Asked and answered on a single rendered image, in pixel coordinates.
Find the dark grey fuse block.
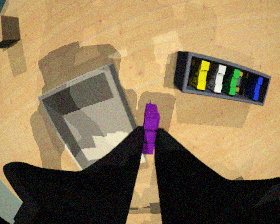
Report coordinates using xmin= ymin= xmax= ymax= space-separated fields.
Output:
xmin=172 ymin=51 xmax=271 ymax=107

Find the green fuse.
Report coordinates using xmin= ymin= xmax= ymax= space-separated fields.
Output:
xmin=221 ymin=67 xmax=240 ymax=94

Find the grey rectangular tray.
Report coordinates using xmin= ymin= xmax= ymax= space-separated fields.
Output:
xmin=37 ymin=62 xmax=136 ymax=171

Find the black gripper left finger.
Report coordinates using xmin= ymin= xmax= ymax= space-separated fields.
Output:
xmin=2 ymin=126 xmax=144 ymax=224

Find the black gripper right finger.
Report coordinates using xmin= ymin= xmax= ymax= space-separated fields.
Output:
xmin=155 ymin=127 xmax=280 ymax=224

